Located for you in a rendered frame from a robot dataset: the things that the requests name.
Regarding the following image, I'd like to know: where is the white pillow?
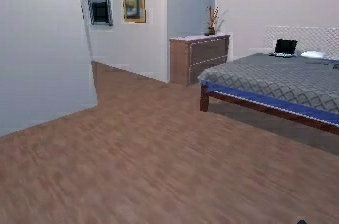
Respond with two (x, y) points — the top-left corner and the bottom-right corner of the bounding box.
(300, 50), (328, 60)

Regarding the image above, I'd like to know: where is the brown chest of drawers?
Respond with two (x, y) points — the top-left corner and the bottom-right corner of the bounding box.
(169, 34), (231, 87)

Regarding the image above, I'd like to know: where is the dark framed picture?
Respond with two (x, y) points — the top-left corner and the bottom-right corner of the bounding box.
(87, 0), (114, 27)

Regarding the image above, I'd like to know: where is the dark vase with dried twigs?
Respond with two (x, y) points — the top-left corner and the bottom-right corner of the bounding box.
(204, 5), (227, 37)

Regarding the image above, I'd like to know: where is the black open laptop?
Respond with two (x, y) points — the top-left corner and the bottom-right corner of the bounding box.
(269, 38), (299, 59)

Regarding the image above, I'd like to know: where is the grey quilted wooden bed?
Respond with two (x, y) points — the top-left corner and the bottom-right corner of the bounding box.
(197, 25), (339, 169)

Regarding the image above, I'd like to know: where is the gold framed picture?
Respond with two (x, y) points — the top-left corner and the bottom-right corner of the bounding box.
(122, 0), (147, 24)

